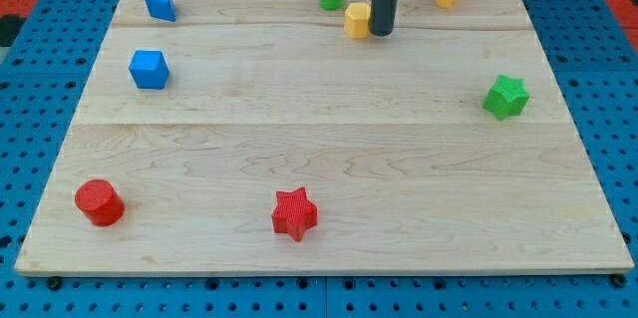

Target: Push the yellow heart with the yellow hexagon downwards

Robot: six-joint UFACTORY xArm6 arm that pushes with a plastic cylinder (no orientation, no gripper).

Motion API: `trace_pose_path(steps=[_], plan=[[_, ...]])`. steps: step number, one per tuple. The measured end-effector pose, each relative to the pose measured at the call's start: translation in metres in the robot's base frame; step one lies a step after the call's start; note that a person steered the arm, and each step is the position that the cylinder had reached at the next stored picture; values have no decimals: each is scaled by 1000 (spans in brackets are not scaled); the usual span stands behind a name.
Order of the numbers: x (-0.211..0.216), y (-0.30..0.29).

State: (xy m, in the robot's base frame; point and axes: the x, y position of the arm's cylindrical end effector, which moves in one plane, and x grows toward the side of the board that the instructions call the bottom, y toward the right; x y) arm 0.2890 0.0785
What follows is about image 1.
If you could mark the yellow hexagon block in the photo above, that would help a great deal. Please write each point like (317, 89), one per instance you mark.
(356, 20)

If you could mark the light wooden board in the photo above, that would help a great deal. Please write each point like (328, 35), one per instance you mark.
(410, 174)

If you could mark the red star block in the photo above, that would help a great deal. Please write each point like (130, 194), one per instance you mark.
(294, 213)

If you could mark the blue cube block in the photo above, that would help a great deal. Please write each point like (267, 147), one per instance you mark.
(149, 69)

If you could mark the green star block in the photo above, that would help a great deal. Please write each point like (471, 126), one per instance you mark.
(506, 98)

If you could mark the blue triangle block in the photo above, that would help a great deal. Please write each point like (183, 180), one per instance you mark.
(161, 9)

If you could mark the red cylinder block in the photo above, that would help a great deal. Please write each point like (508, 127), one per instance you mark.
(99, 202)

